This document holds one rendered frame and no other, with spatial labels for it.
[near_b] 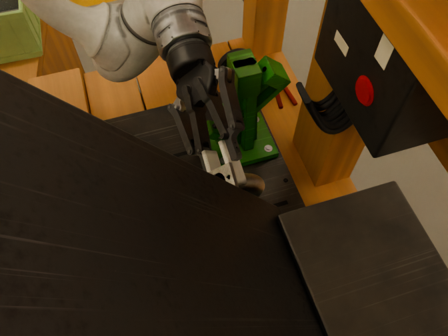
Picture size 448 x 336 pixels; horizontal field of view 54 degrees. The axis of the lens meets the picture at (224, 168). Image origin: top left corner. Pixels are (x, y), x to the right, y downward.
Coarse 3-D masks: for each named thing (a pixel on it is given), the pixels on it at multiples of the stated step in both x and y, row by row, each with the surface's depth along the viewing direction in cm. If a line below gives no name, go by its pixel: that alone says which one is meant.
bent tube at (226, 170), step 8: (224, 168) 62; (232, 168) 62; (224, 176) 62; (232, 176) 61; (248, 176) 67; (256, 176) 69; (248, 184) 66; (256, 184) 68; (264, 184) 71; (256, 192) 70
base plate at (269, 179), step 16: (144, 112) 110; (160, 112) 110; (208, 112) 110; (128, 128) 108; (144, 128) 108; (160, 128) 108; (176, 128) 108; (160, 144) 105; (176, 144) 105; (192, 160) 103; (272, 160) 103; (272, 176) 101; (288, 176) 101; (272, 192) 99; (288, 192) 99; (288, 208) 96
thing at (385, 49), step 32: (352, 0) 45; (320, 32) 54; (352, 32) 47; (320, 64) 56; (352, 64) 49; (384, 64) 42; (352, 96) 50; (384, 96) 44; (416, 96) 41; (384, 128) 46; (416, 128) 46
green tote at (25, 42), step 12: (12, 12) 121; (24, 12) 122; (0, 24) 123; (12, 24) 124; (24, 24) 125; (36, 24) 137; (0, 36) 126; (12, 36) 127; (24, 36) 128; (36, 36) 132; (0, 48) 129; (12, 48) 130; (24, 48) 131; (36, 48) 133; (0, 60) 132; (12, 60) 134
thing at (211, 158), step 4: (204, 152) 66; (208, 152) 66; (212, 152) 67; (216, 152) 68; (204, 156) 66; (208, 156) 66; (212, 156) 67; (216, 156) 68; (204, 160) 66; (208, 160) 66; (212, 160) 66; (216, 160) 67; (208, 164) 65; (212, 164) 66; (216, 164) 67; (220, 164) 68; (208, 168) 65; (212, 168) 66; (216, 168) 66; (208, 172) 65
